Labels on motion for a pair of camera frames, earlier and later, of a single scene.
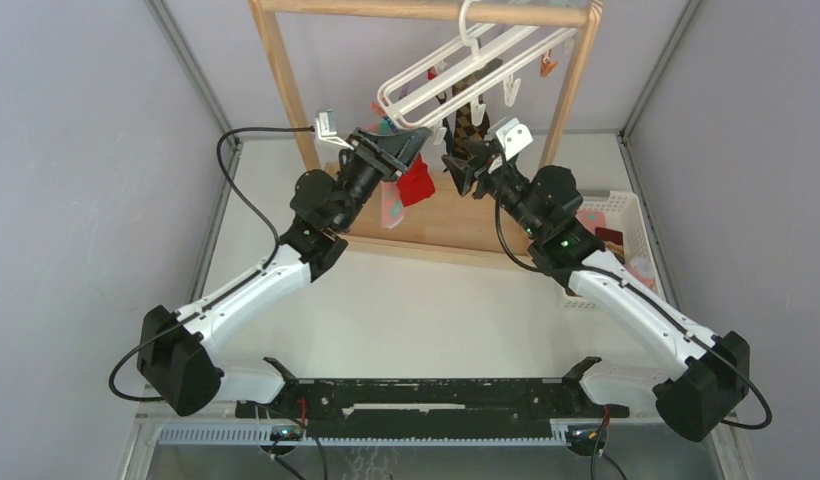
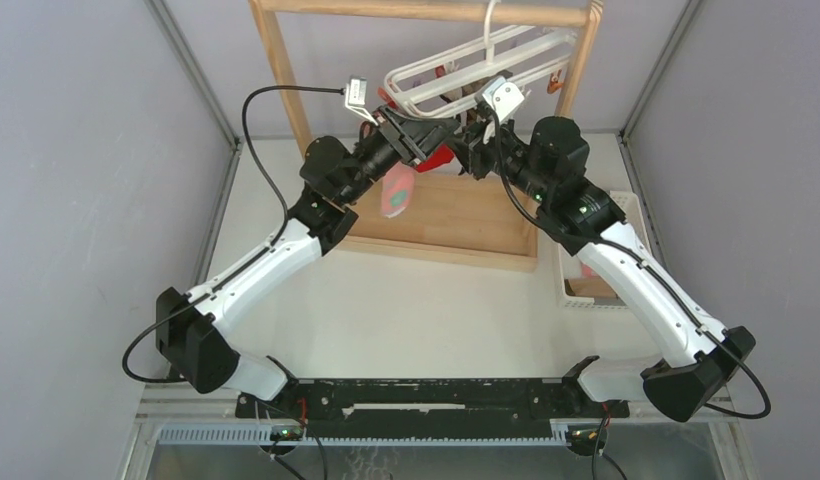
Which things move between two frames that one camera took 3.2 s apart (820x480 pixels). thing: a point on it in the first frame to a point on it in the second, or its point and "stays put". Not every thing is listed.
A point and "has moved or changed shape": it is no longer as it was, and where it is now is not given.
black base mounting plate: x=431 y=409 stays put
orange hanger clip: x=548 y=65 to x=554 y=83
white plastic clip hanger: x=466 y=71 has moved or changed shape
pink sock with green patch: x=392 y=207 has moved or changed shape
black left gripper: x=391 y=154 to x=414 y=138
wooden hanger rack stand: x=466 y=219 stays put
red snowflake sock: x=415 y=183 to x=442 y=155
